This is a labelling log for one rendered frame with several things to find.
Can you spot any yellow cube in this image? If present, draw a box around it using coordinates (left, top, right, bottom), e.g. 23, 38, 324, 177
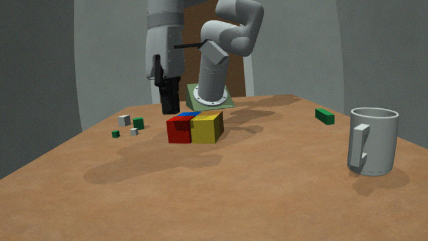
190, 115, 220, 144

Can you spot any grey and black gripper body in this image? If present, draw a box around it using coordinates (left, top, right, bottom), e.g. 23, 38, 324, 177
145, 24, 185, 80

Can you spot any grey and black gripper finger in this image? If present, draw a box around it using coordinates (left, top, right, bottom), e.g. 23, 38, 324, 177
154, 54, 178, 115
173, 76, 181, 113

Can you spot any grey mug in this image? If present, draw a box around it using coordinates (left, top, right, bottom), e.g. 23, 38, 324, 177
347, 108, 399, 176

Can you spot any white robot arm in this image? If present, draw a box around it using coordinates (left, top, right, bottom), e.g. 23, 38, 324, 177
147, 0, 264, 107

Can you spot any red cube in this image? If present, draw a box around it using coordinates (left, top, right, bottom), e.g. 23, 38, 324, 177
166, 116, 195, 144

